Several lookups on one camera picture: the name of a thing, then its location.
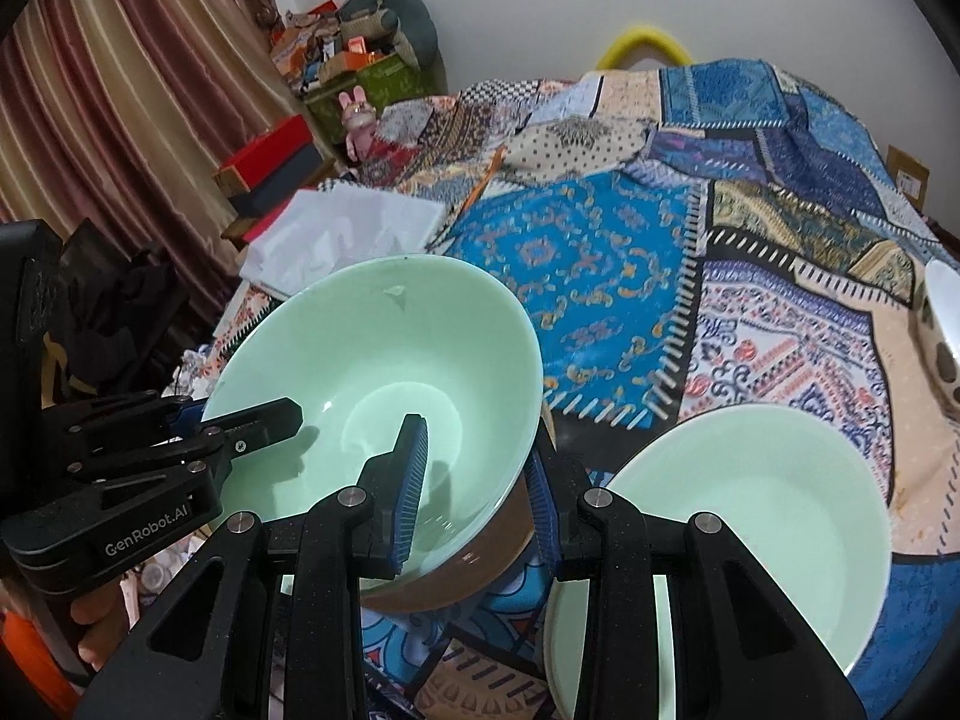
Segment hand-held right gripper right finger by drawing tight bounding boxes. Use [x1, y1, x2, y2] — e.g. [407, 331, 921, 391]
[523, 441, 871, 720]

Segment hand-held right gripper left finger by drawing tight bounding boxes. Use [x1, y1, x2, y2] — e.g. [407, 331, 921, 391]
[75, 412, 432, 720]

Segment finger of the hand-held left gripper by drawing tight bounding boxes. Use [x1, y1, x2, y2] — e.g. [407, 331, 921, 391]
[45, 392, 207, 455]
[67, 399, 305, 496]

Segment green bowl brown outside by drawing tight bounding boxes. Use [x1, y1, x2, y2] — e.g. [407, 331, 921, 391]
[201, 255, 542, 616]

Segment person's left forearm orange sleeve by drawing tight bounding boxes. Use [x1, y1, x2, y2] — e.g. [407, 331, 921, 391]
[0, 611, 53, 695]

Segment person's left hand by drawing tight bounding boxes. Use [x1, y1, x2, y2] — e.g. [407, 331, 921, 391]
[71, 583, 140, 672]

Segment dark clothes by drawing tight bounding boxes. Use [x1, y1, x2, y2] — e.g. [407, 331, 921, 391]
[56, 221, 203, 398]

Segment white cloth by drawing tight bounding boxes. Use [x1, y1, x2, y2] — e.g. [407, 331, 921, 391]
[240, 187, 445, 301]

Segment green plate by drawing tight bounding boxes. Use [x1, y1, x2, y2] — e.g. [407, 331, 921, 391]
[544, 403, 893, 720]

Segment dark grey box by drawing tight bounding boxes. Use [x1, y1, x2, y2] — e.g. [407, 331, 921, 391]
[225, 146, 325, 218]

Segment patchwork blanket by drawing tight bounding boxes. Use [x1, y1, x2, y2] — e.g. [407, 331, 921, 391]
[187, 56, 960, 720]

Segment red box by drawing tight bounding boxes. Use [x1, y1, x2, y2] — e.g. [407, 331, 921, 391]
[217, 116, 316, 192]

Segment striped curtain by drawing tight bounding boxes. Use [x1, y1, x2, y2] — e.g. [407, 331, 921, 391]
[0, 0, 305, 301]

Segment pink rabbit toy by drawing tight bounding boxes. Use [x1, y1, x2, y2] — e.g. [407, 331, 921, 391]
[337, 88, 380, 162]

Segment green storage box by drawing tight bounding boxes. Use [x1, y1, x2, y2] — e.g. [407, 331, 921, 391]
[302, 56, 425, 140]

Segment grey round cushion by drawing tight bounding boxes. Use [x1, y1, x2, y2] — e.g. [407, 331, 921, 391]
[352, 0, 442, 80]

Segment white bowl dotted outside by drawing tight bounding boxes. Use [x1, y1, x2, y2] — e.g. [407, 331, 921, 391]
[910, 259, 960, 417]

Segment yellow hoop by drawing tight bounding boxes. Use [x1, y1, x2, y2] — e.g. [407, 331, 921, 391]
[596, 24, 692, 70]

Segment cardboard box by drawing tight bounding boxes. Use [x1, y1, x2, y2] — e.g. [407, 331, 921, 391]
[883, 144, 932, 212]

